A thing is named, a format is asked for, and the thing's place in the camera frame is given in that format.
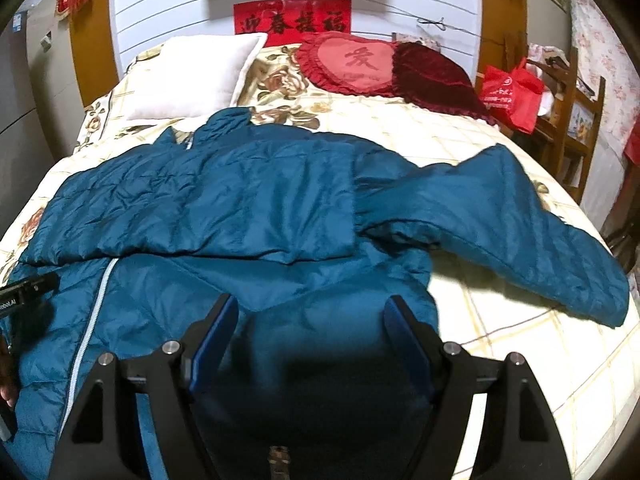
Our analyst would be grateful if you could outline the wooden chair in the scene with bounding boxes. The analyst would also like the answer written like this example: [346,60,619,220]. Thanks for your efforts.
[505,35,607,206]

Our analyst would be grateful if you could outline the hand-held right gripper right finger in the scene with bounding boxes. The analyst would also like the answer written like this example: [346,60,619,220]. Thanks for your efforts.
[382,295,573,480]

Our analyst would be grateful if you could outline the floral curtain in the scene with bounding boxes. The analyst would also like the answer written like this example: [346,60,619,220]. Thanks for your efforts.
[567,0,640,161]

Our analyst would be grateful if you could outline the white pillow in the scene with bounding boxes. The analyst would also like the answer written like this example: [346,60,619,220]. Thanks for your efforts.
[124,32,268,122]

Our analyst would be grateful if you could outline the red cloth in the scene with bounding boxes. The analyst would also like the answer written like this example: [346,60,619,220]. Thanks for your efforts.
[622,115,640,166]

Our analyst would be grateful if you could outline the bed with floral quilt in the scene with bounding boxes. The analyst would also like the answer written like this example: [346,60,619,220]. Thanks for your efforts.
[0,32,640,480]

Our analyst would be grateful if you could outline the person's left hand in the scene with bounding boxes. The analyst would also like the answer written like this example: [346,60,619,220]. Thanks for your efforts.
[0,335,21,408]

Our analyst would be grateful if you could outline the grey refrigerator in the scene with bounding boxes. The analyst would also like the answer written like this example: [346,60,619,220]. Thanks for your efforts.
[0,10,43,226]

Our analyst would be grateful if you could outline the dark red velvet pillow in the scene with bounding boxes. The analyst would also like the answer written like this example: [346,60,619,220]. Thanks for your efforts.
[392,41,498,126]

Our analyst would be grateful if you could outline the red heart-shaped pillow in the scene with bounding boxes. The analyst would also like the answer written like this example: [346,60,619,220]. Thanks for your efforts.
[295,31,401,98]

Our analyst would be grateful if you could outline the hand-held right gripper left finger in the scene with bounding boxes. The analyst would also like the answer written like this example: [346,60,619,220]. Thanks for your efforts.
[47,292,241,480]

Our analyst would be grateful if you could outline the red shopping bag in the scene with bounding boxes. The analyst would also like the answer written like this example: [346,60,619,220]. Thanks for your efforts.
[479,57,546,135]

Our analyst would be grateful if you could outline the red wall banner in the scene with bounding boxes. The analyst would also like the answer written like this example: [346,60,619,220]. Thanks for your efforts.
[233,0,352,47]

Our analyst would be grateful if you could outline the dark object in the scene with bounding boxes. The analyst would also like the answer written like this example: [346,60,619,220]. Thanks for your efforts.
[600,225,640,281]

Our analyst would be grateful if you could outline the blue down jacket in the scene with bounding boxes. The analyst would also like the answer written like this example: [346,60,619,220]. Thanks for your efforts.
[7,109,631,480]

